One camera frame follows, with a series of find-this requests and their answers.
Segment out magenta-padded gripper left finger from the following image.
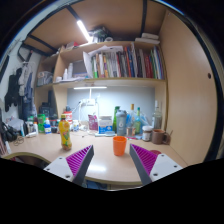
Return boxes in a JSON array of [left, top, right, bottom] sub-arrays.
[[43, 144, 95, 187]]

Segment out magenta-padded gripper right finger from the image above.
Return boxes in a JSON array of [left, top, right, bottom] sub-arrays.
[[129, 143, 188, 186]]

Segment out yellow drink bottle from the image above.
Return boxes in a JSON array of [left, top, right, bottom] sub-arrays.
[[58, 114, 73, 151]]

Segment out brown mug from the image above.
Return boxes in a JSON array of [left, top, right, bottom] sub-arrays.
[[151, 128, 172, 145]]

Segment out white-lidded dark jar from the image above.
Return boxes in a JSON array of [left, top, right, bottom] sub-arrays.
[[141, 125, 153, 142]]

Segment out small blue white bottle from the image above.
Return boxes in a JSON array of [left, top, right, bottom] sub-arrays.
[[43, 117, 52, 135]]

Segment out tall clear glass bottle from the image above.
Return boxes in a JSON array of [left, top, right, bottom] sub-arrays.
[[152, 100, 163, 131]]

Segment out orange plastic cup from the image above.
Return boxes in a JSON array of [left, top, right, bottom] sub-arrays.
[[112, 135, 128, 157]]

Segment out green container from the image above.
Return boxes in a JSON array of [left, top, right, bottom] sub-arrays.
[[37, 113, 46, 134]]

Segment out red white container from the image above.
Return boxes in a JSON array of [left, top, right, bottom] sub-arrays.
[[63, 110, 74, 125]]

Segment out pink pouch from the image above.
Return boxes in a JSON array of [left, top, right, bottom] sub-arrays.
[[87, 113, 100, 132]]

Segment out blue white carton box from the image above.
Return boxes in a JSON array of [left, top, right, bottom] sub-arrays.
[[98, 115, 114, 135]]

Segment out grey shaker bottle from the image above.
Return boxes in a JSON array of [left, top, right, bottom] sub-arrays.
[[115, 109, 128, 137]]

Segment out gold-capped clear bottle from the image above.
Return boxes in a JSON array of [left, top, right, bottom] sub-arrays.
[[127, 103, 136, 136]]

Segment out dark green bottle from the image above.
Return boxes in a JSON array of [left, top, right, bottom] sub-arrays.
[[112, 105, 121, 134]]

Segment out thin white strip light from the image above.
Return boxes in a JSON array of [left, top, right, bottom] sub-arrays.
[[73, 86, 108, 90]]

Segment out hanging dark clothes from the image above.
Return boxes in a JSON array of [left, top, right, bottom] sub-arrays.
[[3, 63, 36, 113]]

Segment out wooden bookshelf unit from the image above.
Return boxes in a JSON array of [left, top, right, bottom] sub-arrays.
[[34, 39, 168, 112]]

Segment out long white tube light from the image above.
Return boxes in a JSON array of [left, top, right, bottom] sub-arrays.
[[76, 19, 93, 44]]

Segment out white wall socket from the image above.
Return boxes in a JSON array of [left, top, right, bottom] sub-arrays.
[[81, 98, 96, 107]]

